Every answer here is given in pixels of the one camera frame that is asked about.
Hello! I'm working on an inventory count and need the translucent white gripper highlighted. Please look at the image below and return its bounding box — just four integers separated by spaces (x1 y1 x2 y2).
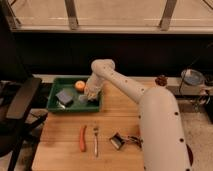
84 75 101 100

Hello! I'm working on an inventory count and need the light blue towel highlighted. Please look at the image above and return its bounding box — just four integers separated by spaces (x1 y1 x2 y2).
78 94 88 103

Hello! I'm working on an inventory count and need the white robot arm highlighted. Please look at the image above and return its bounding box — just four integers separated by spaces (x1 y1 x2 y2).
84 59 192 171

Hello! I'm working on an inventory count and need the green plastic tray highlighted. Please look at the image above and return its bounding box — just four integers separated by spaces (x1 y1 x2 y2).
47 76 102 113

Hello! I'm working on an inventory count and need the yellow red apple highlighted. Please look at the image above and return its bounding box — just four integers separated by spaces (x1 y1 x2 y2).
74 80 86 92

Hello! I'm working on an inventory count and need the blue sponge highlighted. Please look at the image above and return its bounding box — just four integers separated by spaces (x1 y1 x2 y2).
56 89 73 106

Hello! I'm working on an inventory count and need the silver fork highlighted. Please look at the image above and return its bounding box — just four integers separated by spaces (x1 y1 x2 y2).
93 127 99 157

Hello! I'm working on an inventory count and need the orange carrot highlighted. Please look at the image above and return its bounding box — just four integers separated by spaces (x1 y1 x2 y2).
79 125 87 152

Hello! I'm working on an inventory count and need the metal black peeler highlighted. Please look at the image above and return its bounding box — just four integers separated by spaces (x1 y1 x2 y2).
110 133 125 150

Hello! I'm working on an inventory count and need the brown pine cone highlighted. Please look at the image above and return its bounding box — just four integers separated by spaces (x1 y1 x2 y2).
155 75 167 86

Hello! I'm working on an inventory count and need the black office chair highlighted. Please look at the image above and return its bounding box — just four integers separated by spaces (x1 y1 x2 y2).
0 0 47 171

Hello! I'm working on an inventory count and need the grey round dish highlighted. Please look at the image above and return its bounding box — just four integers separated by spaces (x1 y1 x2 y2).
181 69 205 86

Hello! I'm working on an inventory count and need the purple bowl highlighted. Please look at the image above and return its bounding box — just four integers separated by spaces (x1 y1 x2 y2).
186 144 194 166

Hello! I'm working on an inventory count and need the black handled tool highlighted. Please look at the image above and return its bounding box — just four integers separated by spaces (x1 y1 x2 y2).
127 136 143 144

